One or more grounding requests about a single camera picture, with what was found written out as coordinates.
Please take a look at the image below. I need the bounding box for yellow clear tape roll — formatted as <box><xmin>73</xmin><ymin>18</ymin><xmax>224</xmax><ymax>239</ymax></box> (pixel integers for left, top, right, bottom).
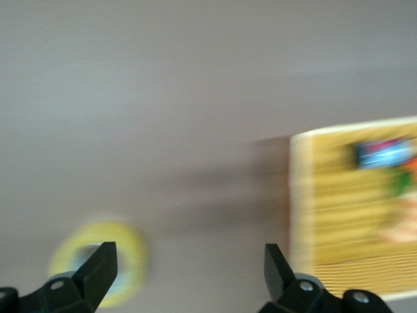
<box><xmin>47</xmin><ymin>220</ymin><xmax>149</xmax><ymax>309</ymax></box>

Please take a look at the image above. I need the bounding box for striped orange toy croissant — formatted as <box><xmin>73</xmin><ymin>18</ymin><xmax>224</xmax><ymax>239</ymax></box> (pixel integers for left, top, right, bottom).
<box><xmin>374</xmin><ymin>195</ymin><xmax>417</xmax><ymax>245</ymax></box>

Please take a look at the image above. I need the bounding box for orange toy carrot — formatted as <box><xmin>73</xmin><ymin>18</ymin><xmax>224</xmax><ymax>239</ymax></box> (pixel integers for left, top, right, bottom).
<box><xmin>389</xmin><ymin>156</ymin><xmax>417</xmax><ymax>200</ymax></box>

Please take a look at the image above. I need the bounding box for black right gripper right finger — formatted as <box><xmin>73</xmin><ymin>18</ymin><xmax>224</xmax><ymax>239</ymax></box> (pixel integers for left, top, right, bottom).
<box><xmin>259</xmin><ymin>243</ymin><xmax>394</xmax><ymax>313</ymax></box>

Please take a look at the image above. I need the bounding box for yellow wicker basket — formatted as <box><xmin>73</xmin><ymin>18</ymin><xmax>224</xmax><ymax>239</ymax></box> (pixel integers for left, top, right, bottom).
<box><xmin>289</xmin><ymin>115</ymin><xmax>417</xmax><ymax>301</ymax></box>

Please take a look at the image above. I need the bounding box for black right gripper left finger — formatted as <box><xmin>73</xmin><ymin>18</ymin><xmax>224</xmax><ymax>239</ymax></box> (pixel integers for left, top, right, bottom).
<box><xmin>0</xmin><ymin>241</ymin><xmax>118</xmax><ymax>313</ymax></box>

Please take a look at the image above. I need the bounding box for black jar with colourful label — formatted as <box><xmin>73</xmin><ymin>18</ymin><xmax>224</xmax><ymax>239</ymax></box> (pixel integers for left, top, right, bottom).
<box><xmin>350</xmin><ymin>136</ymin><xmax>417</xmax><ymax>170</ymax></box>

